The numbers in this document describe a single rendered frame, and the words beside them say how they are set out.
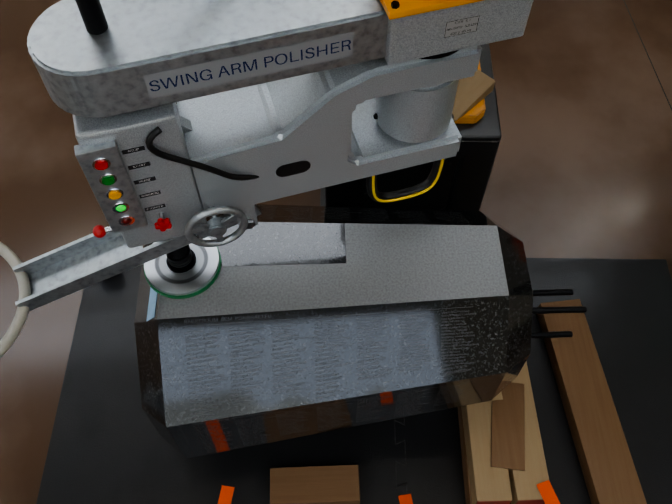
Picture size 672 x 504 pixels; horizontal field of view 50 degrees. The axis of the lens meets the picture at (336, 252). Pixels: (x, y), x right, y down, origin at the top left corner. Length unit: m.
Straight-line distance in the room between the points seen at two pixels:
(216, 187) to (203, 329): 0.51
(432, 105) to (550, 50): 2.30
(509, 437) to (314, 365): 0.79
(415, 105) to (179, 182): 0.56
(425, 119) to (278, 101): 0.35
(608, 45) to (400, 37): 2.68
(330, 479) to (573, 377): 0.97
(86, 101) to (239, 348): 0.90
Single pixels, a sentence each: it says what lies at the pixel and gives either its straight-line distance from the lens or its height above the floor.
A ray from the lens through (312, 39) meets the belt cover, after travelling 1.42.
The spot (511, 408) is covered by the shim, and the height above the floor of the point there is 0.22.
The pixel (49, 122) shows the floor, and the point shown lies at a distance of 3.72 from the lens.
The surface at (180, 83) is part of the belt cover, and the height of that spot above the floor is 1.61.
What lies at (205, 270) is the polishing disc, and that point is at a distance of 2.07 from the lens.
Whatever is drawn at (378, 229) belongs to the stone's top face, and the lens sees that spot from 2.14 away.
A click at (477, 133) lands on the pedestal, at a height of 0.74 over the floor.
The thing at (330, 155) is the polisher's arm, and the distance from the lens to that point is 1.70.
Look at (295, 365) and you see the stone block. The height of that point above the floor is 0.69.
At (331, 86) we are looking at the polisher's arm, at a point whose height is 1.48.
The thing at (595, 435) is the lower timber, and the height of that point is 0.09.
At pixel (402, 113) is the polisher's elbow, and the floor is 1.33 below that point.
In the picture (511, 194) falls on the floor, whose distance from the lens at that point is 3.30.
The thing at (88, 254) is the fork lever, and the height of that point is 0.92.
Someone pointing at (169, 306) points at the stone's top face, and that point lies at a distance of 2.06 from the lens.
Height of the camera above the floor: 2.60
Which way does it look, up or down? 59 degrees down
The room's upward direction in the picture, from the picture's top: straight up
